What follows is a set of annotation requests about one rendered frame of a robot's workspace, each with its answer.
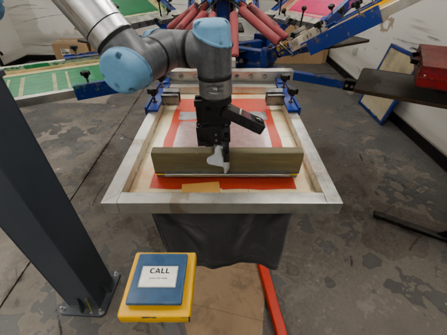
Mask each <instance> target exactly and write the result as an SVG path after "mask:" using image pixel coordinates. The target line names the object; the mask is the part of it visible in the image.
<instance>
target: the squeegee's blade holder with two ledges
mask: <svg viewBox="0 0 447 335"><path fill-rule="evenodd" d="M164 175H165V177H289V175H290V173H289V171H228V172H227V173H224V171H165V174H164Z"/></svg>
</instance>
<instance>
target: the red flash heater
mask: <svg viewBox="0 0 447 335"><path fill-rule="evenodd" d="M416 52H417V53H418V52H419V54H418V56H416V57H415V60H419V61H420V65H419V67H418V65H415V64H414V85H415V86H418V87H423V88H431V89H436V90H443V91H447V47H445V46H438V45H425V44H420V45H419V47H418V49H417V51H416Z"/></svg>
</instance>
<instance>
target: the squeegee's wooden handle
mask: <svg viewBox="0 0 447 335"><path fill-rule="evenodd" d="M214 153H215V147H153V148H152V151H151V158H152V163H153V166H154V171H155V173H165V171H224V168H223V167H220V166H214V165H210V164H208V163H207V158H208V157H210V156H212V155H214ZM303 156H304V152H303V148H302V147H229V170H228V171H289V173H299V171H300V169H301V164H302V161H303Z"/></svg>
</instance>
